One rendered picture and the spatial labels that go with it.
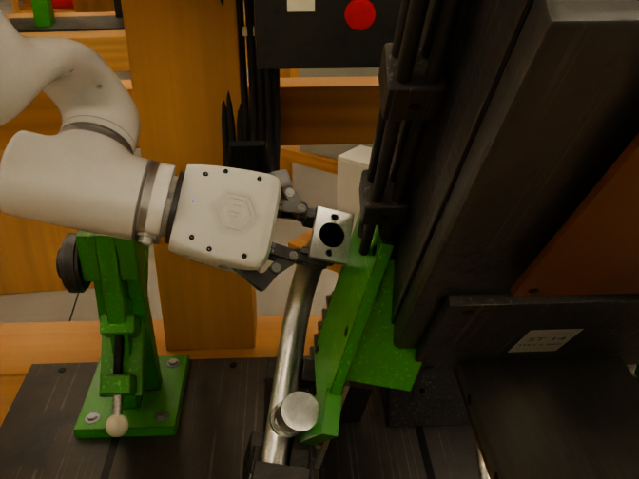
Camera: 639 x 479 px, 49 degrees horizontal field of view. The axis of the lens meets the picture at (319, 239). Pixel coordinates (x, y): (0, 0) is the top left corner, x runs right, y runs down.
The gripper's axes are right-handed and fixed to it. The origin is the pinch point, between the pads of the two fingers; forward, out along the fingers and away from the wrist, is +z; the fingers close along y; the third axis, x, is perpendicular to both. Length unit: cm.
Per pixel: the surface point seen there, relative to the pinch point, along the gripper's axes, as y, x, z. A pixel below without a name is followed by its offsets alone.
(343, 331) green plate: -10.0, -5.3, 2.8
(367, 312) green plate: -8.7, -9.8, 3.6
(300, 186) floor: 114, 284, 36
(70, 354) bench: -13, 47, -28
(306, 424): -18.8, -0.8, 1.6
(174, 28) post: 25.5, 9.5, -20.6
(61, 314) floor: 14, 218, -57
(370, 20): 24.3, -4.6, 0.7
